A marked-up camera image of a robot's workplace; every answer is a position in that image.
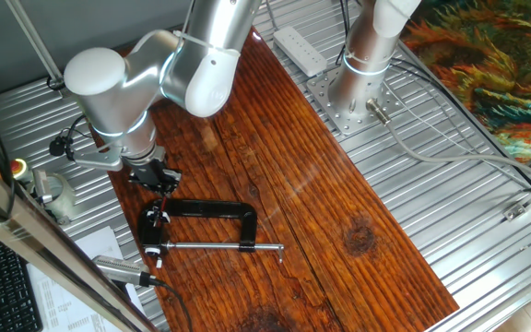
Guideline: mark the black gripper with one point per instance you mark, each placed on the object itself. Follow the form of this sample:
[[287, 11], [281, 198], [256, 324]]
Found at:
[[148, 174]]

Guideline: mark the red and black pencil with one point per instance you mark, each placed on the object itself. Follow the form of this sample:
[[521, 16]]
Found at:
[[164, 204]]

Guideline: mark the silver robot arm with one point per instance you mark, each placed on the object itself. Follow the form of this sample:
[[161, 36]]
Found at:
[[109, 92]]

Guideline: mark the white and black pencil sharpener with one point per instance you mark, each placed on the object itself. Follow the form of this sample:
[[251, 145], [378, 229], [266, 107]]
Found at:
[[164, 216]]

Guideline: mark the black C-clamp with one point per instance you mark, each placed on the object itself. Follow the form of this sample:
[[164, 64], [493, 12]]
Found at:
[[201, 207]]

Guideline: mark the grey cylindrical holder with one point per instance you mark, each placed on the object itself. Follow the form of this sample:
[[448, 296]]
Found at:
[[58, 196]]

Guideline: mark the brown wooden board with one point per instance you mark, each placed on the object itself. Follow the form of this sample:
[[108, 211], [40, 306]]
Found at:
[[302, 198]]

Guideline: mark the red emergency stop button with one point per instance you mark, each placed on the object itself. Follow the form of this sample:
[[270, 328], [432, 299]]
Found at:
[[18, 167]]

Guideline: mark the white printed papers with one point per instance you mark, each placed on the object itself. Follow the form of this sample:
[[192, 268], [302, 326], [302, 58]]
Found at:
[[67, 304]]

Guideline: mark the white power strip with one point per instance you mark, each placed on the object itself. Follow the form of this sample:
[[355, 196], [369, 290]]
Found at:
[[300, 50]]

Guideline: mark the black keyboard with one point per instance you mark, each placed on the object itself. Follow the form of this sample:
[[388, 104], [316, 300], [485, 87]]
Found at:
[[3, 286]]

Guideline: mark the colourful painted cloth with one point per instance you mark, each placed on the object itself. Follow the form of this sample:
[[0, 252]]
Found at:
[[491, 60]]

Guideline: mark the silver camera mount bracket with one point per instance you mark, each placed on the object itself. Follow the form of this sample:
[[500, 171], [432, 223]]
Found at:
[[99, 160]]

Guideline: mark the silver camera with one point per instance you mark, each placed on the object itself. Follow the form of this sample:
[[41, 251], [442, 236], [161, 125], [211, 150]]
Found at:
[[118, 269]]

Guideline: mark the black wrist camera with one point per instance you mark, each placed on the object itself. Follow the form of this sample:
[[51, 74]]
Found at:
[[58, 147]]

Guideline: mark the steel frame bar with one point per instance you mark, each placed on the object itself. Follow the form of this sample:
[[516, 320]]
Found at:
[[49, 244]]

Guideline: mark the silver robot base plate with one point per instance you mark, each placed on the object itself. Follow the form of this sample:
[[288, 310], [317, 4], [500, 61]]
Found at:
[[325, 99]]

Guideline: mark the thin aluminium frame post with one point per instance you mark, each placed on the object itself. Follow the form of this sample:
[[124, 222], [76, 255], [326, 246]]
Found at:
[[32, 39]]

